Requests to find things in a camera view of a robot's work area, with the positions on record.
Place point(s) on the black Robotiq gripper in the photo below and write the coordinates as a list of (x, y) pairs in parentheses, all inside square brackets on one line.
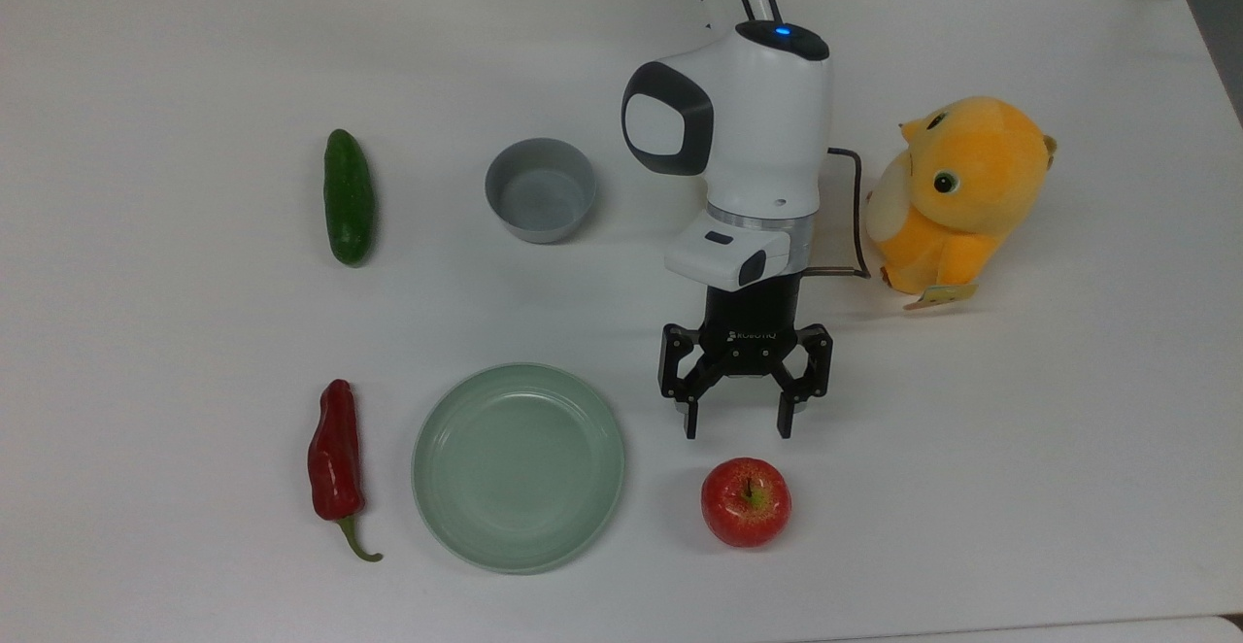
[(753, 322)]

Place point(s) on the pale green plate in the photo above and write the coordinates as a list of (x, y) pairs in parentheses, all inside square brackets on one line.
[(518, 468)]

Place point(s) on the green cucumber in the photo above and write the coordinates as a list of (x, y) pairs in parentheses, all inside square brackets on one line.
[(349, 196)]

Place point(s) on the red chili pepper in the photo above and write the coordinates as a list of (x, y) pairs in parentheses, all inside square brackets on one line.
[(335, 458)]

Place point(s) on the orange plush toy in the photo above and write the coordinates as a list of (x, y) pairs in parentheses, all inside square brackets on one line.
[(961, 196)]

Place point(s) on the small grey bowl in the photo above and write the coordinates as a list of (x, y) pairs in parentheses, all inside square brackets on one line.
[(540, 191)]

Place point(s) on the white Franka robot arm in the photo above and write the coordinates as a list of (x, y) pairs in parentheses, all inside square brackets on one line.
[(757, 128)]

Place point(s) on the red apple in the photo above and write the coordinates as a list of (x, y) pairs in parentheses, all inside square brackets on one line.
[(746, 504)]

